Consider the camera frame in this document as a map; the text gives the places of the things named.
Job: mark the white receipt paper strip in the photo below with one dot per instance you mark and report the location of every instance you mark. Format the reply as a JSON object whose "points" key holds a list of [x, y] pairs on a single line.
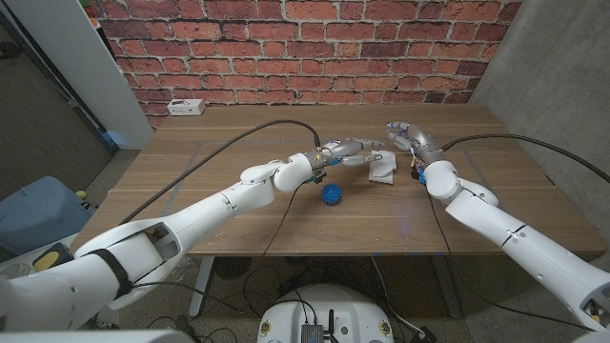
{"points": [[383, 169]]}

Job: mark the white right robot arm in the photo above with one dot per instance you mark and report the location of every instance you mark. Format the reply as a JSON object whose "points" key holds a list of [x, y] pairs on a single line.
{"points": [[514, 238]]}

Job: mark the white round device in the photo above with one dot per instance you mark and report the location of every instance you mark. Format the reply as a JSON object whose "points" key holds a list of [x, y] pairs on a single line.
{"points": [[9, 270]]}

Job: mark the white power strip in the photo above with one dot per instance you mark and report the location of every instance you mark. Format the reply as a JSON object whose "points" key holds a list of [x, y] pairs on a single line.
{"points": [[186, 107]]}

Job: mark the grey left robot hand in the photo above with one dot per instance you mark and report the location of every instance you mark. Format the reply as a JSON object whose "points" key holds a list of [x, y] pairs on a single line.
{"points": [[338, 150]]}

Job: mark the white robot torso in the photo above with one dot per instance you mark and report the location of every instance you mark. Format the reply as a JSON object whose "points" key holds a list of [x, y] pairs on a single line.
{"points": [[329, 309]]}

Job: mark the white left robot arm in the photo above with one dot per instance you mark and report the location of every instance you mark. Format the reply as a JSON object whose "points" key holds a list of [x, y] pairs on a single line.
{"points": [[190, 224]]}

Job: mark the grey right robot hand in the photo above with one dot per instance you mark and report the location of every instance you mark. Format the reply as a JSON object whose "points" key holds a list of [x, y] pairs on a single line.
{"points": [[421, 143]]}

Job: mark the white wall panel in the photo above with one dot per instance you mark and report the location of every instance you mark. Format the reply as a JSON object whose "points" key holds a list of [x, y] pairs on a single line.
{"points": [[90, 71]]}

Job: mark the blue spiky ball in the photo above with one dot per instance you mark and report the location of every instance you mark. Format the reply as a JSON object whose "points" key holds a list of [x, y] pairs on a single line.
{"points": [[331, 194]]}

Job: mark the red brick printed backdrop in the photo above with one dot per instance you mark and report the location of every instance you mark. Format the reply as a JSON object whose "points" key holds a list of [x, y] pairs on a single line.
{"points": [[305, 47]]}

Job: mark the grey table leg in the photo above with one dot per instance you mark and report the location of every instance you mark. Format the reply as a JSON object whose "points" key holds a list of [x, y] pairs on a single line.
{"points": [[448, 286]]}

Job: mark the black and yellow pedal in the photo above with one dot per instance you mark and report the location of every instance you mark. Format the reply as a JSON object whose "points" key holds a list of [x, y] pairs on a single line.
{"points": [[47, 257]]}

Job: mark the white table leg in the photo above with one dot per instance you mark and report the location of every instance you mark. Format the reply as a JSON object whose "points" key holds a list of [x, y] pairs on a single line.
{"points": [[202, 286]]}

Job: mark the small yellow-green ball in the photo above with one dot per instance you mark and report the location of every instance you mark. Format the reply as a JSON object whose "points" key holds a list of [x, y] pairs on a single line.
{"points": [[81, 195]]}

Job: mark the blue plastic bin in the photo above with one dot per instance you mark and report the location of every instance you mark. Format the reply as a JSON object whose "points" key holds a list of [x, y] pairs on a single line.
{"points": [[38, 214]]}

